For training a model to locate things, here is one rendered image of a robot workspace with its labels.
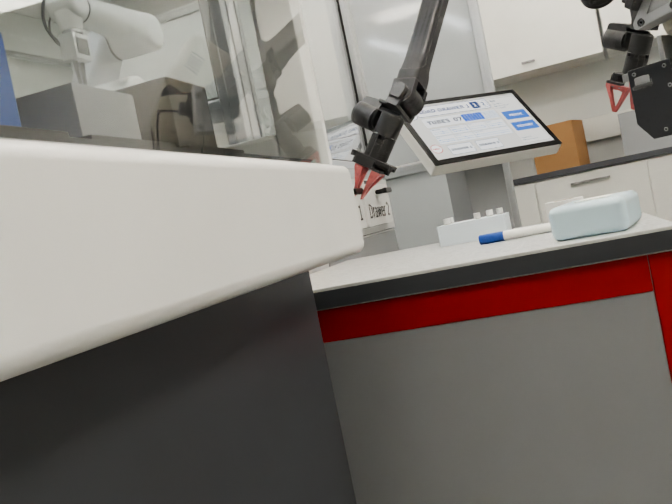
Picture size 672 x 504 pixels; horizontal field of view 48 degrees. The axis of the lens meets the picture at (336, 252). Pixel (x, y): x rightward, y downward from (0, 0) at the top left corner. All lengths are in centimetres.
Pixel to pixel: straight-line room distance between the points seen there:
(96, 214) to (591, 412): 73
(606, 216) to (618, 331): 14
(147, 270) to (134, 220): 3
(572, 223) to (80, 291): 72
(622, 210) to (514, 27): 409
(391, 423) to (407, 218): 245
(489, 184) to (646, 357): 170
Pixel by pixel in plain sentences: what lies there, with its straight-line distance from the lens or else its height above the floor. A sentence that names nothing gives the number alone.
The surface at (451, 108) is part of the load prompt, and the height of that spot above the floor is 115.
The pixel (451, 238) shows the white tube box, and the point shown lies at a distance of 139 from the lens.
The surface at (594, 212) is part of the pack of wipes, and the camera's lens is 98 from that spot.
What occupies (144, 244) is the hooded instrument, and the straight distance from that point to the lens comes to 43.
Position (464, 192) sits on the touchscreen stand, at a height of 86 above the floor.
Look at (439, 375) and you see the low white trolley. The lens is 99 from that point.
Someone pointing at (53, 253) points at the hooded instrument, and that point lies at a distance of 37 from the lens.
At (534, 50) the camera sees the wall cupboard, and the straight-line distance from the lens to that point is 499.
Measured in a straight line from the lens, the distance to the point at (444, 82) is 339.
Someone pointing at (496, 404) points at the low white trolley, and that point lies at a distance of 100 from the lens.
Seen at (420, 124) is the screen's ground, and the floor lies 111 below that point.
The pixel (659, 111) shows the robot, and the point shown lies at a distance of 179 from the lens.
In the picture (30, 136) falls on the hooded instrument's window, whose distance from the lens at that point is 39.
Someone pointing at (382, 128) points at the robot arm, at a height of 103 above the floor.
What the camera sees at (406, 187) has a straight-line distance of 341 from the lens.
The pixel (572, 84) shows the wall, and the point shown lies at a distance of 530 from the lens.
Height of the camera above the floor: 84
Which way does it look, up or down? 2 degrees down
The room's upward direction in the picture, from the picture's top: 12 degrees counter-clockwise
